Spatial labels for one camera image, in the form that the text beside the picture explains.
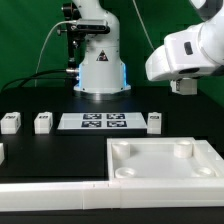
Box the white square tabletop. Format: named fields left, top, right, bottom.
left=107, top=138, right=224, bottom=179

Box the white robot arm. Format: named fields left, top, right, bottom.
left=72, top=0, right=224, bottom=99

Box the white block left edge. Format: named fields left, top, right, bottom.
left=0, top=143, right=5, bottom=165

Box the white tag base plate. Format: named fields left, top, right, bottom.
left=58, top=113, right=147, bottom=130

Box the white front fence wall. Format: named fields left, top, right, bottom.
left=0, top=178, right=224, bottom=212

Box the black cable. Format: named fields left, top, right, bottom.
left=0, top=68, right=78, bottom=93

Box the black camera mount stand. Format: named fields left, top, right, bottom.
left=57, top=3, right=81, bottom=68

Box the white cable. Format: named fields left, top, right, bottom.
left=34, top=0, right=156, bottom=88

